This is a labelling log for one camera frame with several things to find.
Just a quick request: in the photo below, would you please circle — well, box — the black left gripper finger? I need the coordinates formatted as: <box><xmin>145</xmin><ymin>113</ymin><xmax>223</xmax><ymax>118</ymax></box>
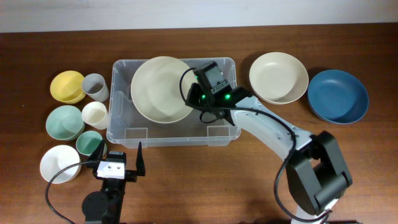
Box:
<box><xmin>136</xmin><ymin>142</ymin><xmax>146</xmax><ymax>176</ymax></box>
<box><xmin>86</xmin><ymin>140</ymin><xmax>105</xmax><ymax>169</ymax></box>

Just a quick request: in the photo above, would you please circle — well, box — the white bowl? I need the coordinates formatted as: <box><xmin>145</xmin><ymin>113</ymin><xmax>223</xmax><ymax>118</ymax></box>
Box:
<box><xmin>40</xmin><ymin>145</ymin><xmax>81</xmax><ymax>184</ymax></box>

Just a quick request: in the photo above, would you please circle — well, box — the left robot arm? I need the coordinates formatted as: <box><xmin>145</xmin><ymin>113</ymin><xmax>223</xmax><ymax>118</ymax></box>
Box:
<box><xmin>81</xmin><ymin>140</ymin><xmax>146</xmax><ymax>224</ymax></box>

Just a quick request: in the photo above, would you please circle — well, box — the clear plastic storage container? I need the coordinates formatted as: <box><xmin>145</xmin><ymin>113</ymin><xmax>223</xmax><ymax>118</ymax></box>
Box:
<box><xmin>106</xmin><ymin>59</ymin><xmax>241</xmax><ymax>149</ymax></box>

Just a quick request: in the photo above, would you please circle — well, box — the blue plate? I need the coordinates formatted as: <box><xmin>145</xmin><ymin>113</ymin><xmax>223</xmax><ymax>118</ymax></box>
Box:
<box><xmin>307</xmin><ymin>70</ymin><xmax>369</xmax><ymax>124</ymax></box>

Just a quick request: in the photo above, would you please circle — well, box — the grey cup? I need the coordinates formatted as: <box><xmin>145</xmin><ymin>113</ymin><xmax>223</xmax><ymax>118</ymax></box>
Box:
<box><xmin>81</xmin><ymin>73</ymin><xmax>109</xmax><ymax>102</ymax></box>

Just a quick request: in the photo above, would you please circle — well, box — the yellow bowl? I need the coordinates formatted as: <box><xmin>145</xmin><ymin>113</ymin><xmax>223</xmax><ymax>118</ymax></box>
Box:
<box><xmin>50</xmin><ymin>70</ymin><xmax>86</xmax><ymax>104</ymax></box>

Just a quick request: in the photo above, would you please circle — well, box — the cream cup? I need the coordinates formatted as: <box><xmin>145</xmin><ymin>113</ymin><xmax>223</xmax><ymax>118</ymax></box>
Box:
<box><xmin>81</xmin><ymin>101</ymin><xmax>110</xmax><ymax>130</ymax></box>

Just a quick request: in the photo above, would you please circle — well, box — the green cup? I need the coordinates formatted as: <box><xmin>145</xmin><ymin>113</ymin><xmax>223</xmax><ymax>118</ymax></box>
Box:
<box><xmin>76</xmin><ymin>131</ymin><xmax>103</xmax><ymax>156</ymax></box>

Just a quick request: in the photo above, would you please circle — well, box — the light green bowl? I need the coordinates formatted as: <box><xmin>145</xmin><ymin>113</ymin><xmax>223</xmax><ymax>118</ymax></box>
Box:
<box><xmin>45</xmin><ymin>105</ymin><xmax>85</xmax><ymax>141</ymax></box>

